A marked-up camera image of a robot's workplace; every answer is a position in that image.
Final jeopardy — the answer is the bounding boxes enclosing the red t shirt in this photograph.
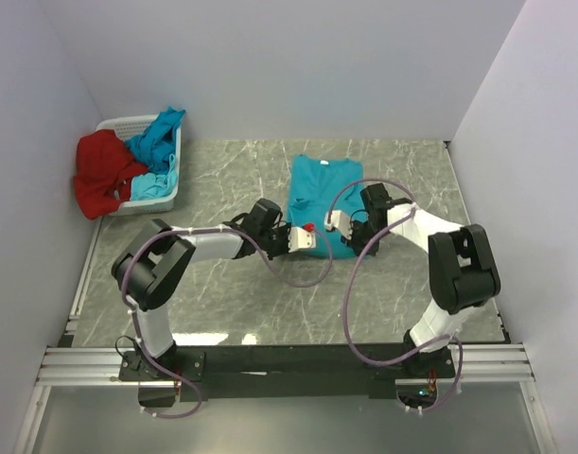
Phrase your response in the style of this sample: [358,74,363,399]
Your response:
[72,130,148,220]

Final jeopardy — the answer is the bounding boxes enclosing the teal t shirt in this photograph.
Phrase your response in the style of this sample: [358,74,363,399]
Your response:
[286,153,366,260]
[125,108,185,201]

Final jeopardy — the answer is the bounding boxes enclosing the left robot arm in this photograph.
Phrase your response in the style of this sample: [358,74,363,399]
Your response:
[112,199,298,380]

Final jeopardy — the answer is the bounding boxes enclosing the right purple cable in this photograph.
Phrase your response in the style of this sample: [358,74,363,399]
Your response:
[327,177,464,413]

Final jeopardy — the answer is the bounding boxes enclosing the black mounting beam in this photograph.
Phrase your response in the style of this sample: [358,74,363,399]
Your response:
[117,344,455,409]

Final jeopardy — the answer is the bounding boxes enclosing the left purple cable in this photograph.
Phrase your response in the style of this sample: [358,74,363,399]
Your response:
[120,225,335,420]

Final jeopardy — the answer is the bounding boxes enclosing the white laundry basket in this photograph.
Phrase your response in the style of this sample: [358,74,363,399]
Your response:
[96,114,182,217]

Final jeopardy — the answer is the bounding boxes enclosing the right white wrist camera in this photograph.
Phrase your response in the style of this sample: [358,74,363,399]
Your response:
[324,210,353,240]

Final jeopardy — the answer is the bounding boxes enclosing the purple cable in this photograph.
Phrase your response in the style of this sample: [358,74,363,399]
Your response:
[327,177,464,413]
[120,225,335,420]

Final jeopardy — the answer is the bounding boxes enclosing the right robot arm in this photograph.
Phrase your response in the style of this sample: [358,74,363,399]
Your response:
[325,183,500,377]

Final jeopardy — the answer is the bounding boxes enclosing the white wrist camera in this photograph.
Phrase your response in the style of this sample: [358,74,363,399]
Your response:
[288,222,316,253]
[324,210,353,240]

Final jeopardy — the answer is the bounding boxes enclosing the aluminium rail frame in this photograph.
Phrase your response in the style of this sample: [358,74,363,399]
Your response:
[18,240,557,453]

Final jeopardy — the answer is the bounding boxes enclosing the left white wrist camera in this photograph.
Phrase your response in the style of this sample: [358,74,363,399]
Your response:
[288,222,316,253]

